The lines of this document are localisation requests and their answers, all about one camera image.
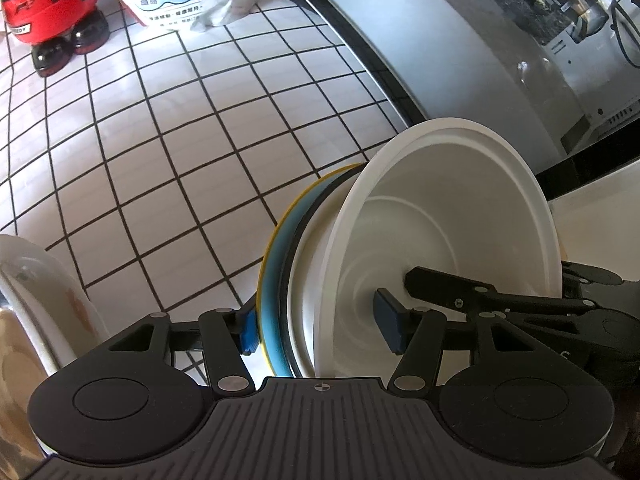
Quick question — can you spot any blue yellow rimmed plate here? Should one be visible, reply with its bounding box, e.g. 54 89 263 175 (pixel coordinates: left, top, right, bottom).
256 162 366 377

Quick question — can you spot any white paper bowl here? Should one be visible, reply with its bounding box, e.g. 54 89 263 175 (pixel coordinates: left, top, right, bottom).
314 118 562 379

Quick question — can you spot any white ceramic bowl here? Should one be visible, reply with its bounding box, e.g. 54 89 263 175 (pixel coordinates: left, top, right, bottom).
285 176 356 377

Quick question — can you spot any stainless steel bowl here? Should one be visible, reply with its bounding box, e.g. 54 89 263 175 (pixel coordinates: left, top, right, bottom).
1 234 107 479

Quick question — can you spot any white checkered tablecloth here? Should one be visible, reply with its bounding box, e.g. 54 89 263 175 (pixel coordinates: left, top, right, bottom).
0 0 411 401

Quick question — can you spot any glass panel computer case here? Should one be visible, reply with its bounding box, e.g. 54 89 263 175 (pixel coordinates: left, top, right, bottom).
294 0 639 198

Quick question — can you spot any red black mascot figurine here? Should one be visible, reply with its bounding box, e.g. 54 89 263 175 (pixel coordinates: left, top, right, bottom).
1 0 110 78

